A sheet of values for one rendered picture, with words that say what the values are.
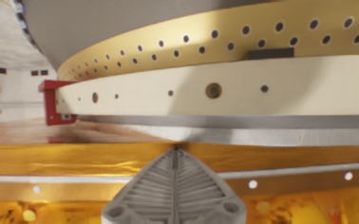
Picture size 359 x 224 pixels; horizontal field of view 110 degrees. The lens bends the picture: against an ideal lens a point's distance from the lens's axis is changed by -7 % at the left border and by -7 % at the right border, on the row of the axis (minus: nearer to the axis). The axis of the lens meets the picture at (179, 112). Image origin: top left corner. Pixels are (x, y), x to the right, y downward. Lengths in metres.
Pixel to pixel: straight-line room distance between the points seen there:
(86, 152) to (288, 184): 0.29
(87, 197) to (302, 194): 0.31
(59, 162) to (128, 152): 0.10
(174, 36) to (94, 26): 0.13
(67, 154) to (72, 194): 0.06
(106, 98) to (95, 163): 0.09
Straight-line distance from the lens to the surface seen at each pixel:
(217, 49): 0.18
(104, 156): 0.22
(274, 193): 0.26
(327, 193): 0.32
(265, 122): 0.20
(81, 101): 0.24
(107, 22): 0.24
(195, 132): 0.18
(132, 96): 0.16
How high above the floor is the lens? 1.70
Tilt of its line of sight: 4 degrees up
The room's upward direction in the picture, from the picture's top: 178 degrees clockwise
